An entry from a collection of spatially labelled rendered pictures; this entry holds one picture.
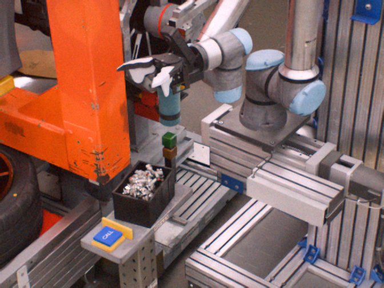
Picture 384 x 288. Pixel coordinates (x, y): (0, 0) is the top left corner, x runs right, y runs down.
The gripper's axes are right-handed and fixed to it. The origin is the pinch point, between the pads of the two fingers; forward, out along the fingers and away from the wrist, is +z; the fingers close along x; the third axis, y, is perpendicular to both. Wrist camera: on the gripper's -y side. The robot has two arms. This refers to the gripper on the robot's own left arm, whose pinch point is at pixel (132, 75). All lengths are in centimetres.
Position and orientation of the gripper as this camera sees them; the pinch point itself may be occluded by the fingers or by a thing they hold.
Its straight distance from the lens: 179.2
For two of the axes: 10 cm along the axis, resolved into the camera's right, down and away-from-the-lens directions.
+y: 1.0, 8.7, 4.7
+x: -6.1, -3.2, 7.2
